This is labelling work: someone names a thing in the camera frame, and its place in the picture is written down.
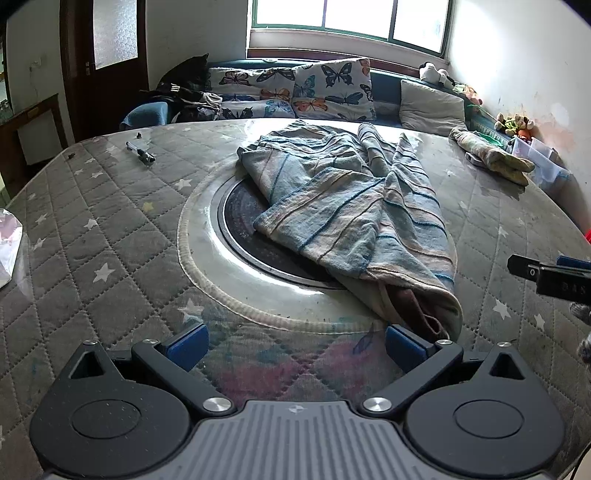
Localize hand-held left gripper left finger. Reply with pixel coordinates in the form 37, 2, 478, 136
69, 322, 234, 416

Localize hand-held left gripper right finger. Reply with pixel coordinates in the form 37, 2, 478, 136
362, 324, 527, 416

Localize blue striped towel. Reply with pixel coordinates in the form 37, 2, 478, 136
236, 119, 464, 342

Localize pile of dark clothes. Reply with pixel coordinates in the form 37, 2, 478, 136
142, 83, 223, 123

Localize clear plastic storage box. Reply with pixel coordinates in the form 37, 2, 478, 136
510, 137, 571, 195

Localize folded yellow floral cloth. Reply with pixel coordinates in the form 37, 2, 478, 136
450, 127, 535, 186

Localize grey quilted star table cover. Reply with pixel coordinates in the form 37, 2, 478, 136
0, 117, 591, 480

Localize brown plush toys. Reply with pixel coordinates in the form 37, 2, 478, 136
495, 113, 535, 139

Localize black marker pen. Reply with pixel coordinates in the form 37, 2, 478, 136
126, 142, 157, 167

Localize pink plush toy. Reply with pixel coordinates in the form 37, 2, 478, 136
451, 82, 484, 106

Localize white plastic bag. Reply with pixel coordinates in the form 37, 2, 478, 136
0, 208, 24, 289

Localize plain grey pillow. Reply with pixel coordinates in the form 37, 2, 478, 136
399, 79, 468, 137

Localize blue sofa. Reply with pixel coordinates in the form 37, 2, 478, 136
120, 58, 520, 139

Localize panda plush toy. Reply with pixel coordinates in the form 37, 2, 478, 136
419, 62, 451, 85

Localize brown door with frosted glass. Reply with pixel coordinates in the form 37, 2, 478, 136
60, 0, 149, 140

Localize square butterfly print cushion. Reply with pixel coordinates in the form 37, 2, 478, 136
292, 58, 376, 122

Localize long butterfly print cushion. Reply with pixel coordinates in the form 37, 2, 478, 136
205, 67, 298, 121

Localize black backpack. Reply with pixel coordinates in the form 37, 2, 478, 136
157, 54, 211, 93

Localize low wooden cabinet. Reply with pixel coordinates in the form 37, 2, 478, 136
0, 93, 75, 200

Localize green framed window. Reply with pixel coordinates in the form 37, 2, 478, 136
248, 0, 452, 59

